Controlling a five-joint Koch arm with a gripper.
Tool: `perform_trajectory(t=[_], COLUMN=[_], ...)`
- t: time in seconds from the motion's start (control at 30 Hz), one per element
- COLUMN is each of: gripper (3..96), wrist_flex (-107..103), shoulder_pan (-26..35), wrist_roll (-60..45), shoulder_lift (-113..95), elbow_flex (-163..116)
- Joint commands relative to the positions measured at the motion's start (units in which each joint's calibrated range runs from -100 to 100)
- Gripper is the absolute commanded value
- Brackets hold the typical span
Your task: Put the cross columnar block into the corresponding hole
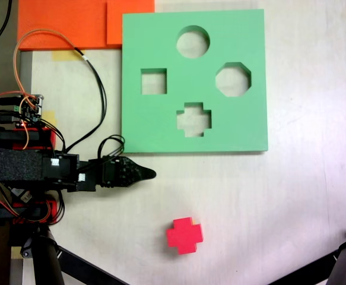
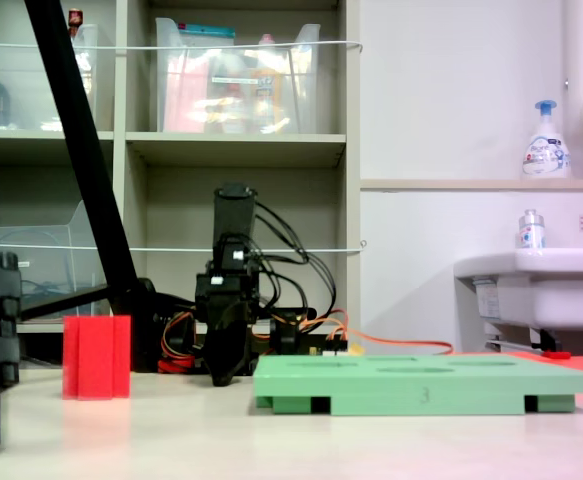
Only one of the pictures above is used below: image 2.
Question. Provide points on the red cross columnar block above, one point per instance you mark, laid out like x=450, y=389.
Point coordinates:
x=96, y=357

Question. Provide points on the green shape hole board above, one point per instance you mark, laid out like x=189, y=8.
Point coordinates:
x=421, y=387

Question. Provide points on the red printed base clamp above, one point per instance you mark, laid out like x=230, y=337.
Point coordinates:
x=173, y=365

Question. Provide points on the circuit board with connectors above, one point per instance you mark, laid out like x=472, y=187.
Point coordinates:
x=336, y=350

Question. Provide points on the beige shelf unit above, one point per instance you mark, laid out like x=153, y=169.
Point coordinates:
x=236, y=142

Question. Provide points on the clear plastic bin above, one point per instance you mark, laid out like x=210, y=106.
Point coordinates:
x=46, y=260
x=31, y=90

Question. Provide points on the clear bin with packages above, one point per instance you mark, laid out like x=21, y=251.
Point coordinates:
x=196, y=100

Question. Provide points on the black tripod leg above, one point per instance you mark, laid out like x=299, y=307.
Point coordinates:
x=81, y=150

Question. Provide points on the pink capped refill bottle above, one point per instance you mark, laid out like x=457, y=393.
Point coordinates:
x=267, y=85

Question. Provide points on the blue topped zip bag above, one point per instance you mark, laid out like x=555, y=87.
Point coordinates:
x=208, y=34

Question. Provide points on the sink sticker label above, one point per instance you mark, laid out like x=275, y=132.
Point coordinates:
x=488, y=300

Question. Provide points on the small clear sanitizer bottle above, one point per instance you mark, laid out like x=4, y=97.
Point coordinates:
x=531, y=235

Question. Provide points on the small red flat object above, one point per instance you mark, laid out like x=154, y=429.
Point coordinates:
x=557, y=355

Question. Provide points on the white sink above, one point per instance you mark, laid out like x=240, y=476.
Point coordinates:
x=561, y=295

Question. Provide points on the white foam soap pump bottle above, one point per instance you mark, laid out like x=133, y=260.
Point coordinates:
x=546, y=150

